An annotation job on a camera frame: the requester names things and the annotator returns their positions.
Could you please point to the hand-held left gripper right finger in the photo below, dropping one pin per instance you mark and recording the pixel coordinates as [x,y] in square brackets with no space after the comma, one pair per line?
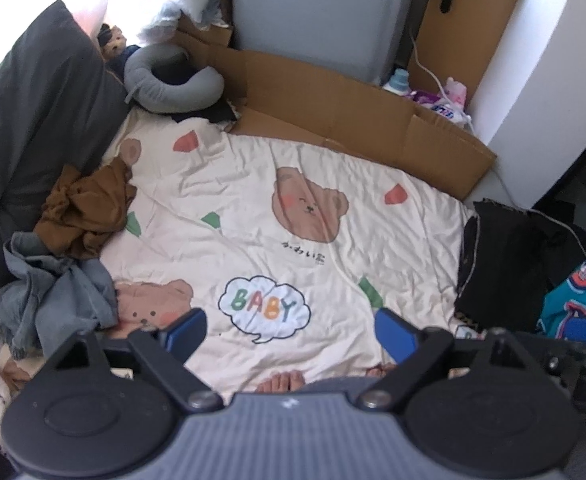
[398,335]

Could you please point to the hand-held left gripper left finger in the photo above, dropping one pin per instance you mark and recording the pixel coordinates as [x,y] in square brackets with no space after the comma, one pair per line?
[185,332]

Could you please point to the black pants with bear trim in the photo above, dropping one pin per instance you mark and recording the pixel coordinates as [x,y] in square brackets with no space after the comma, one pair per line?
[503,270]

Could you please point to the teal jersey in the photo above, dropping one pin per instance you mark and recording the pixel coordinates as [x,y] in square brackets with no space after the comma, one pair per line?
[568,300]

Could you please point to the person's bare foot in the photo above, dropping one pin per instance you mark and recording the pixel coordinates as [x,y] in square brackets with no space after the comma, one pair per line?
[280,382]
[380,371]

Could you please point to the black loose garment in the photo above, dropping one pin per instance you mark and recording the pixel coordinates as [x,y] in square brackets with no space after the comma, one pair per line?
[568,255]

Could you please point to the blue denim garment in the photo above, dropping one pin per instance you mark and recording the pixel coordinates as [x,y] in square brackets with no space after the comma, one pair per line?
[58,300]

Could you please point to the cream bear print blanket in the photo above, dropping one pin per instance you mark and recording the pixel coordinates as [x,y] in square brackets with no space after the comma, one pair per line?
[253,195]

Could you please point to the brown garment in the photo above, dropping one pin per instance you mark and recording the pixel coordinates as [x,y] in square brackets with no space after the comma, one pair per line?
[88,205]

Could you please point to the black crumpled cloth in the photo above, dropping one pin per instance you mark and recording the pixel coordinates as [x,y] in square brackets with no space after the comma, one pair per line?
[213,112]

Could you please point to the white and blue packet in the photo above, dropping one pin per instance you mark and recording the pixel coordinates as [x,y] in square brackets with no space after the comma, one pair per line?
[450,112]

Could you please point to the grey neck pillow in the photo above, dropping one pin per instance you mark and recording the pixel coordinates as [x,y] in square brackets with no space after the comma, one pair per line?
[193,95]

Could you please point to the purple packet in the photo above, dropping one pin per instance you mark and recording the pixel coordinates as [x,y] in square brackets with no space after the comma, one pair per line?
[425,96]

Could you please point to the brown cardboard sheet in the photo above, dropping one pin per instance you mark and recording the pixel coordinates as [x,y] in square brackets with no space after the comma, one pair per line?
[323,105]

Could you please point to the pink bottle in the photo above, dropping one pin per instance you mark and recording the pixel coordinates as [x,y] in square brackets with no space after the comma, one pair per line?
[455,94]

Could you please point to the detergent bottle with blue cap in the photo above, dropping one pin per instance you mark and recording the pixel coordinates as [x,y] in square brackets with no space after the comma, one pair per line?
[397,82]

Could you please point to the dark grey pillow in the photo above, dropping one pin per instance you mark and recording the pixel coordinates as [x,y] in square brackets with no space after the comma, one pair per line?
[38,110]

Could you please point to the upright cardboard panel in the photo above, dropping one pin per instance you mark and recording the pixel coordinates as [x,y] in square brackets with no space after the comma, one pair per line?
[453,45]

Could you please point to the brown teddy bear toy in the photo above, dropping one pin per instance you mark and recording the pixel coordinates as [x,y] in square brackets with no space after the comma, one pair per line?
[113,45]

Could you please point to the pale blue plastic bag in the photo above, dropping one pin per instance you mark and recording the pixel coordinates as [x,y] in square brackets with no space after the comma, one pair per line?
[160,22]

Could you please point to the grey cabinet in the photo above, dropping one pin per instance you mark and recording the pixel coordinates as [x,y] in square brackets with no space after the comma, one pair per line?
[318,15]

